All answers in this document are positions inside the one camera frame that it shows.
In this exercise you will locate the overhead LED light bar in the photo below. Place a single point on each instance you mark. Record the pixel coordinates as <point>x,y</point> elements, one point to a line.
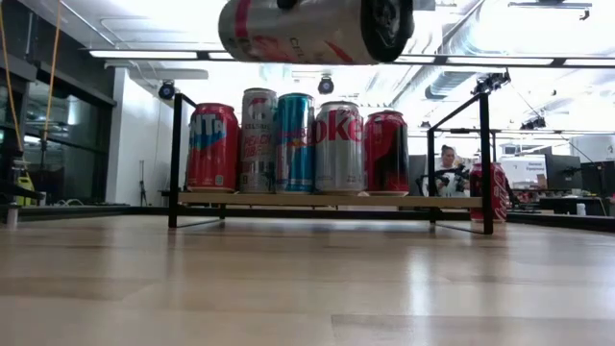
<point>144,54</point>

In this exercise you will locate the black background robot arm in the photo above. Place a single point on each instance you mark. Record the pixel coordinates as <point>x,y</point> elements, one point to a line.
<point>454,173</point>

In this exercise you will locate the black round spotlight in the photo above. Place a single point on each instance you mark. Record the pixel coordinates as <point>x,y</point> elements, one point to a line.
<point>326,85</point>
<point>166,90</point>

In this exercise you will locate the white cup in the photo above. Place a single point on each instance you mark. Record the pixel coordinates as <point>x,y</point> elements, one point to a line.
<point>580,209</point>

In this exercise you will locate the tall white Celsius can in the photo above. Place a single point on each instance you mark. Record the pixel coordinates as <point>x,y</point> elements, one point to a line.
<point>307,33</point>
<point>258,154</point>

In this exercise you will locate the person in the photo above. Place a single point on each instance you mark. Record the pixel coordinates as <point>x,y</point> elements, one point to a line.
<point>447,156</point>

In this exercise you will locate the red Coca-Cola can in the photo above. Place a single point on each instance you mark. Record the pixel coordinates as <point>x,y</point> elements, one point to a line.
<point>499,192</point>
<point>386,158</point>

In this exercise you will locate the black background tripod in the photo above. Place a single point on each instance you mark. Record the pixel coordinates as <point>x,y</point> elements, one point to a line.
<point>142,185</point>

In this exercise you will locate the black hanging shirt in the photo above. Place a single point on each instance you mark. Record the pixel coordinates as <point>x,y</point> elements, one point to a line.
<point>417,168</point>

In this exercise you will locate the black ceiling track light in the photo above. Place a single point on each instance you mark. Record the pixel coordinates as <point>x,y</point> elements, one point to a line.
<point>548,5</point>

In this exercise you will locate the black metal table frame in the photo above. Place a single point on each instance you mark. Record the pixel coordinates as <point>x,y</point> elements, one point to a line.
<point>96,210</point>

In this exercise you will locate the white bottle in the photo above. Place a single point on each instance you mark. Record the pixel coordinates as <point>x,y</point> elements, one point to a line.
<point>12,216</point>

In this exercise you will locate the black ceiling camera mount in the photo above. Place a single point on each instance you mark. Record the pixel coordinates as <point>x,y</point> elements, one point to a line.
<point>490,82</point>

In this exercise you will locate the wooden shelf black frame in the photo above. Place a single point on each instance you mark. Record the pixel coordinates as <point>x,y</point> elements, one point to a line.
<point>336,200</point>

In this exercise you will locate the blue silver Red Bull can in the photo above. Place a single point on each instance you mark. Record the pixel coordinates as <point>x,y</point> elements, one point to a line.
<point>294,163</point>

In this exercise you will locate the orange Fanta can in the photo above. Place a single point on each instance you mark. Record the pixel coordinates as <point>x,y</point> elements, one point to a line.
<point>211,158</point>

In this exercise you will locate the silver Diet Coke can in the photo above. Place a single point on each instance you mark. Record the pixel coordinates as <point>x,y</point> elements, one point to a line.
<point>338,163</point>

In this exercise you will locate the black computer monitor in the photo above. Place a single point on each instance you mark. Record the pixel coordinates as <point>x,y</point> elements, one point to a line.
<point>562,170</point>
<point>598,178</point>

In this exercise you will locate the silver ventilation duct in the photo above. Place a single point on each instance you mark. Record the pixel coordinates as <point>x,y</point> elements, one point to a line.
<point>456,81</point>

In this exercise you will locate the white printed sign board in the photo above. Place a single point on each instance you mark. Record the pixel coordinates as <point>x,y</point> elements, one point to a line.
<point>528,168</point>

